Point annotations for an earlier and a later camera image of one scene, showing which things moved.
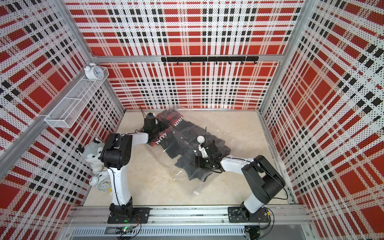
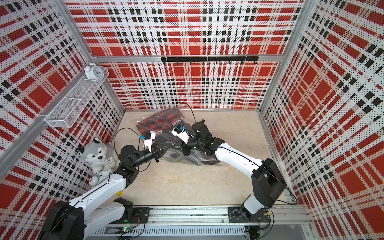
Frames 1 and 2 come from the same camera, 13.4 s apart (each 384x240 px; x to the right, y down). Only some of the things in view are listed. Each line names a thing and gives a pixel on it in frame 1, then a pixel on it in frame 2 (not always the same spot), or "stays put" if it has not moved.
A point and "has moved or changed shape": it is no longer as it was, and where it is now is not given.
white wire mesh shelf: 65,114 stays put
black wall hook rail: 211,59 stays put
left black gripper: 161,124 → 156,151
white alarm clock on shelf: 93,72 stays put
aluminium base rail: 293,221 stays put
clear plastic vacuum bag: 179,136 has moved or changed shape
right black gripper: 199,162 → 186,150
